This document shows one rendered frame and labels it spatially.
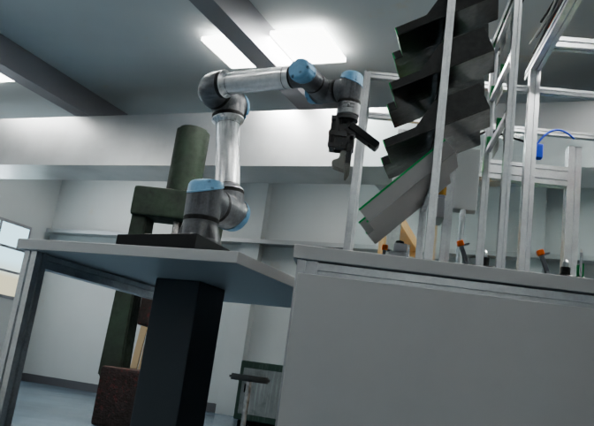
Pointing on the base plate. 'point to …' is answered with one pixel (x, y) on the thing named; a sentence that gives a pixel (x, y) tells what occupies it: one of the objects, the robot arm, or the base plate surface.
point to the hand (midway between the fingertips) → (346, 176)
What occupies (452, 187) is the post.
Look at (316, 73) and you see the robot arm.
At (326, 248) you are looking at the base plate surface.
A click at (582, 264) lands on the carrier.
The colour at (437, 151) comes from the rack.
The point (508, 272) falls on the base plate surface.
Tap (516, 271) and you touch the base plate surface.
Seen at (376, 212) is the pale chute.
